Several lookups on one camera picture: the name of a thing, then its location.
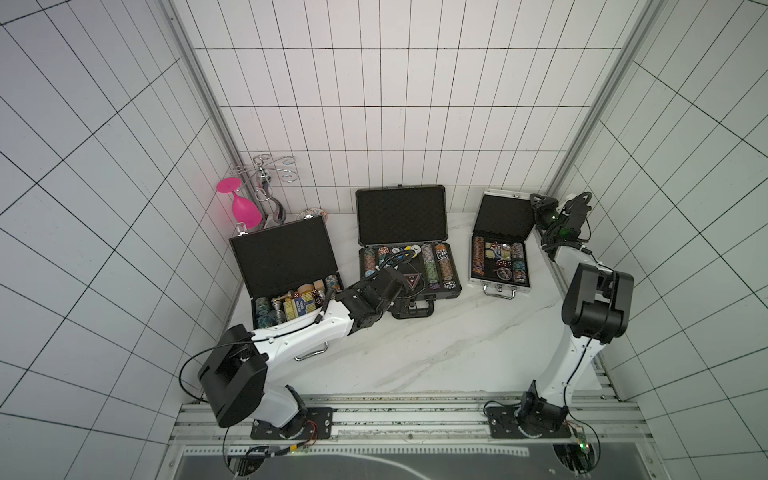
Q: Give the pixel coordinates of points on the silver poker case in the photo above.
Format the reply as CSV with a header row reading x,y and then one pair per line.
x,y
498,253

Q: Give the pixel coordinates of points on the left black poker case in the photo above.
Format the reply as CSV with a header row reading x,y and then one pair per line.
x,y
279,259

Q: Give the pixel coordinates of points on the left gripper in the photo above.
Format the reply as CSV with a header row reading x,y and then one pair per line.
x,y
363,284

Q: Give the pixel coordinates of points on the middle black poker case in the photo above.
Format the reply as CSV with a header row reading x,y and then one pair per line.
x,y
406,227

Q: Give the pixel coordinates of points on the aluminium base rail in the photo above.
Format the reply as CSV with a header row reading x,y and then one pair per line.
x,y
424,436

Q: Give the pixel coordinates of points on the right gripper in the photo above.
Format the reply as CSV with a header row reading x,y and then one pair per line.
x,y
546,210

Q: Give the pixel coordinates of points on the pink wine glass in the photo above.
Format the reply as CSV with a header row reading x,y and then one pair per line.
x,y
243,209

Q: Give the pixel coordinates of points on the black poker case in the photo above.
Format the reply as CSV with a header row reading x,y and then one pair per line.
x,y
406,227
279,259

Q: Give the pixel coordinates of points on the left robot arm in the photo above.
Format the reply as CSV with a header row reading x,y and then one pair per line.
x,y
235,375

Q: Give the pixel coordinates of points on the metal wire glass rack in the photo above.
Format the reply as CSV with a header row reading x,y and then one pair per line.
x,y
258,175

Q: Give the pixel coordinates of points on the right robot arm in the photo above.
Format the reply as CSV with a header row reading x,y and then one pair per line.
x,y
595,311

